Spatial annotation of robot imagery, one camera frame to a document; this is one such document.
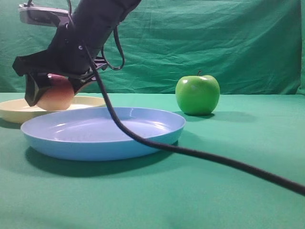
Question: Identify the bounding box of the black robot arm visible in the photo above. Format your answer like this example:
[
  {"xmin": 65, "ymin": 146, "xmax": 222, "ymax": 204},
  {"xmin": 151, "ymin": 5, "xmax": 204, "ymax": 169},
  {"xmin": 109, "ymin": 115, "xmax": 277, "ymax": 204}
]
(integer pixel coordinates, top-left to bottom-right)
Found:
[{"xmin": 12, "ymin": 0, "xmax": 140, "ymax": 106}]

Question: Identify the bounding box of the blue plastic plate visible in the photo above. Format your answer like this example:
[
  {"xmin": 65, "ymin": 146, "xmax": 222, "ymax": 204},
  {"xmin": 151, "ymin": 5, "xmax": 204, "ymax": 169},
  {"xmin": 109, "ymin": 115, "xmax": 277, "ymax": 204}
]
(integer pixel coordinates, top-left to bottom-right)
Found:
[{"xmin": 20, "ymin": 107, "xmax": 186, "ymax": 161}]

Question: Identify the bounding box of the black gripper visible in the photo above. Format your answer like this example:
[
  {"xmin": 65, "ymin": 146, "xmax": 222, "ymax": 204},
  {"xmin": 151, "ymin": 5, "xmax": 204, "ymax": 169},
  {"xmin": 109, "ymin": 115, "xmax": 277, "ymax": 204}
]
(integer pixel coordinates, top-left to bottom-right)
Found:
[{"xmin": 12, "ymin": 21, "xmax": 110, "ymax": 107}]

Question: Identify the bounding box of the thin black cable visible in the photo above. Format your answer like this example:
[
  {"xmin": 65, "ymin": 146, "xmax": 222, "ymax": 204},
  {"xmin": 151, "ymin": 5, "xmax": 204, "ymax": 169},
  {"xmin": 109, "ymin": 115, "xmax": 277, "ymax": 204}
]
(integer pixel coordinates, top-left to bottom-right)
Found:
[{"xmin": 102, "ymin": 22, "xmax": 125, "ymax": 71}]

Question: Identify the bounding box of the green apple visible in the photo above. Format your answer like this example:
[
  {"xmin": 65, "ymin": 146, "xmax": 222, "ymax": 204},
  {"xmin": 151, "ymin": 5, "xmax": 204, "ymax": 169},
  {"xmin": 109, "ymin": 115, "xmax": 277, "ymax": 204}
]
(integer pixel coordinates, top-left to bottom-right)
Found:
[{"xmin": 175, "ymin": 71, "xmax": 220, "ymax": 116}]

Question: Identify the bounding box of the green table cloth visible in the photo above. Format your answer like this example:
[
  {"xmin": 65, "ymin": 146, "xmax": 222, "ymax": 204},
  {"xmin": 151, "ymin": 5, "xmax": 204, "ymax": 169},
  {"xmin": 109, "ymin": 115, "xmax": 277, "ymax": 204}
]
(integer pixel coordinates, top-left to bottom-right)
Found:
[{"xmin": 0, "ymin": 95, "xmax": 305, "ymax": 229}]

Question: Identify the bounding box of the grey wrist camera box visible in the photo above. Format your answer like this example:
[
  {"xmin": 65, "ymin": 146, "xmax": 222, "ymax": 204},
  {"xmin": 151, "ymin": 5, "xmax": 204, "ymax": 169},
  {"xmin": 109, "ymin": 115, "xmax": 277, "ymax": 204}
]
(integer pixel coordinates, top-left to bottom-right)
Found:
[{"xmin": 18, "ymin": 3, "xmax": 69, "ymax": 27}]

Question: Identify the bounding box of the thick black cable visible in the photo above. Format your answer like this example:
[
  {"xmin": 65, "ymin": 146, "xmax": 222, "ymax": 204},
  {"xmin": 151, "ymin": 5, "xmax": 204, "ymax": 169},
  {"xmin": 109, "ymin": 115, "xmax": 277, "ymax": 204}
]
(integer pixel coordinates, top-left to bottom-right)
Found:
[{"xmin": 81, "ymin": 39, "xmax": 305, "ymax": 196}]

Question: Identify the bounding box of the green backdrop cloth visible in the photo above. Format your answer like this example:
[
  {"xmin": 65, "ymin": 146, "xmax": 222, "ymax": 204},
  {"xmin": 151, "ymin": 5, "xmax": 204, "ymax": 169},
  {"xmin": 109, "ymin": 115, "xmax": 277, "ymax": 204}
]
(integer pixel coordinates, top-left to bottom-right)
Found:
[{"xmin": 0, "ymin": 0, "xmax": 305, "ymax": 95}]

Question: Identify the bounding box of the yellow plastic plate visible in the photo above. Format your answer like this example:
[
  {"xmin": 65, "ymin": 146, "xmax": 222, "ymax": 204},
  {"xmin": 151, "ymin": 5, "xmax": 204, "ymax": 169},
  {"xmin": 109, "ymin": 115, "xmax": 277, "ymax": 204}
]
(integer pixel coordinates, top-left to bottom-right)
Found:
[{"xmin": 0, "ymin": 96, "xmax": 106, "ymax": 124}]

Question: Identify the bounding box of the round red-yellow bread bun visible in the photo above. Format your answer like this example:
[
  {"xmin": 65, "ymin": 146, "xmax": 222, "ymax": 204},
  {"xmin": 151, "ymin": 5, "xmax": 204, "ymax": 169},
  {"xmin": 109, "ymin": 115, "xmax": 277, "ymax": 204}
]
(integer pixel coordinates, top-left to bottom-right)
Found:
[{"xmin": 37, "ymin": 74, "xmax": 74, "ymax": 111}]

